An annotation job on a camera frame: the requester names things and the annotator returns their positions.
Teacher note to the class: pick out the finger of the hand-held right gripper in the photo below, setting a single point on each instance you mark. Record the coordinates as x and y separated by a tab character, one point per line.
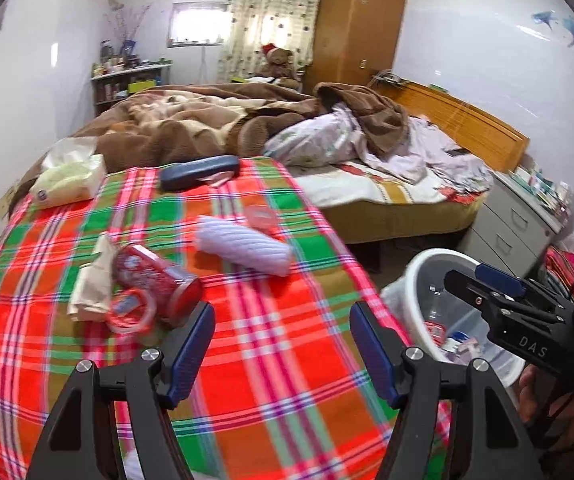
499	277
467	287

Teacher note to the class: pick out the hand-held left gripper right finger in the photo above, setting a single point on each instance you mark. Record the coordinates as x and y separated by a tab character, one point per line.
374	355

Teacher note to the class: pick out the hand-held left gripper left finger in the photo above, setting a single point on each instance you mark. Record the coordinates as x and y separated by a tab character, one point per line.
192	355

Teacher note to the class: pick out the white trash bin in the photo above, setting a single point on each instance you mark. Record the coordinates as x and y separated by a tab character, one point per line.
413	272

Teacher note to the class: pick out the red round lid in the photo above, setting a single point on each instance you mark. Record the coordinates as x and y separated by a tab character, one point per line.
129	310

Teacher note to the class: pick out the red drink can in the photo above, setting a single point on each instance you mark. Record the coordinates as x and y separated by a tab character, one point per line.
167	280

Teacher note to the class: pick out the cream paper bag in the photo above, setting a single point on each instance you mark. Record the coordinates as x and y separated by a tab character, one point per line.
92	285

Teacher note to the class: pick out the white foam fruit net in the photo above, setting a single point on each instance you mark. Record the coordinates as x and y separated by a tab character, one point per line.
247	245

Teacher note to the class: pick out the pink plastic cup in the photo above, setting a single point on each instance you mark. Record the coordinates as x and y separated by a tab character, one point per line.
262	217

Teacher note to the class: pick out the person's right hand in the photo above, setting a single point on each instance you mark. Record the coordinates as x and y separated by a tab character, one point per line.
529	390

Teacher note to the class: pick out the grey drawer cabinet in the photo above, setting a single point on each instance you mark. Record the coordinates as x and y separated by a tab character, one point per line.
507	230

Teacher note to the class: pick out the stack of colourful cloths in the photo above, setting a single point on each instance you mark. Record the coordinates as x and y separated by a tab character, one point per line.
562	272

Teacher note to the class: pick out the red green plaid tablecloth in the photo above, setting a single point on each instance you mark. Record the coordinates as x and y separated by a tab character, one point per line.
277	360

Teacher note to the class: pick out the assorted toiletry boxes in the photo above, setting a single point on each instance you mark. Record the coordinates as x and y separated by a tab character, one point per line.
537	190

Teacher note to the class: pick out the floral yellow bed sheet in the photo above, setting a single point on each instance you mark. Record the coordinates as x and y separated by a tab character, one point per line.
382	200

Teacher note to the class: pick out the wooden headboard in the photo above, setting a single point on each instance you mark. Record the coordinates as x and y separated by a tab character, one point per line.
467	122

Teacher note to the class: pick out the dark blue glasses case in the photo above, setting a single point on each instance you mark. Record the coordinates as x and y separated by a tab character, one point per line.
197	172

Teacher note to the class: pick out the lavender quilt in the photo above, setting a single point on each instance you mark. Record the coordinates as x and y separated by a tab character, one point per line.
317	142

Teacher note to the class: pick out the green tissue pack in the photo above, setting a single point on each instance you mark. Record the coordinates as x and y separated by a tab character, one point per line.
67	182

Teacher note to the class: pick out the brown blanket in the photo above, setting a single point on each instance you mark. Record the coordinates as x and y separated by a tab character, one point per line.
167	130

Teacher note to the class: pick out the cluttered shelf unit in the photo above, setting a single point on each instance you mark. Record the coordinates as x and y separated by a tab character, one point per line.
122	87

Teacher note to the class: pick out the wooden wardrobe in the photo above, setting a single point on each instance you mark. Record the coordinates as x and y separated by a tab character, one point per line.
357	25

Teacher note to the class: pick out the brown teddy bear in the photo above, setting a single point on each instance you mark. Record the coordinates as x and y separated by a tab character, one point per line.
279	65

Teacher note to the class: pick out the small window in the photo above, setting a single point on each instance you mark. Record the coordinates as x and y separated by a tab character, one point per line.
197	25

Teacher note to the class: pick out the decorative branches in vase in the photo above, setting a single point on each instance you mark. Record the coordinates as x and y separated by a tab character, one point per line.
127	27

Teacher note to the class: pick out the heart print curtain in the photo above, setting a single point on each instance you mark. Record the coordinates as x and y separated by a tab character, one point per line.
262	15

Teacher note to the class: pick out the yellowed wall socket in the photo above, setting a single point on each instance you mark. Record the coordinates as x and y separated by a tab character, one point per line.
6	202

